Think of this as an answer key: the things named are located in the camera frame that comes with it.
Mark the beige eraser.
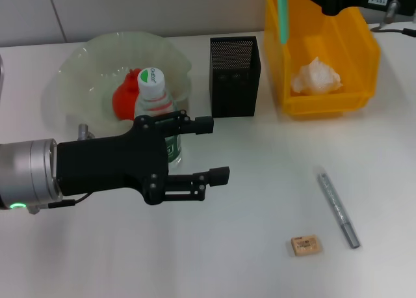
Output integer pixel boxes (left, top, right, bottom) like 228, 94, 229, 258
290, 234, 320, 256

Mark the silver left cable connector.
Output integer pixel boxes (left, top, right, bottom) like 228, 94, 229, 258
77, 124, 95, 140

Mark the silver glitter pen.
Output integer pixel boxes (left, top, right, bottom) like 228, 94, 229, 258
317, 172, 361, 249

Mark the silver right cable connector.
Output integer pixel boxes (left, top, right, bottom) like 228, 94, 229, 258
384, 0, 400, 25

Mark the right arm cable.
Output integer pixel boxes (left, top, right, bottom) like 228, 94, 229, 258
370, 23, 416, 38

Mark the clear green-label water bottle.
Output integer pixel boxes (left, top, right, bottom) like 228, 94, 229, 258
134, 66, 183, 165

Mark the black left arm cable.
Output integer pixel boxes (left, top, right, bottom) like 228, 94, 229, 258
47, 193, 89, 208

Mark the mint green pen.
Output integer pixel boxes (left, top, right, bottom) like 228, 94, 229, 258
275, 0, 289, 46

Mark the yellow plastic bin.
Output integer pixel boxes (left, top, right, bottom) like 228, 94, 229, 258
263, 0, 382, 121

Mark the black mesh pen holder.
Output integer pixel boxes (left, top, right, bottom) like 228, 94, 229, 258
209, 36, 263, 119

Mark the white paper ball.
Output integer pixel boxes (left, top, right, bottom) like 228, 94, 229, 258
290, 56, 344, 96

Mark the silver cable connector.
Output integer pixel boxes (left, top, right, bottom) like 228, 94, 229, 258
77, 124, 95, 140
384, 0, 400, 25

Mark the orange toy fruit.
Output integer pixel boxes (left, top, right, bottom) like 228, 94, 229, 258
112, 68, 143, 122

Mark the green glass fruit plate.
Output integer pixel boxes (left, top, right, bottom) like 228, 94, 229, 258
48, 32, 192, 136

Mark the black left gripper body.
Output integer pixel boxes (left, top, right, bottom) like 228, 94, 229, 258
57, 115, 170, 205

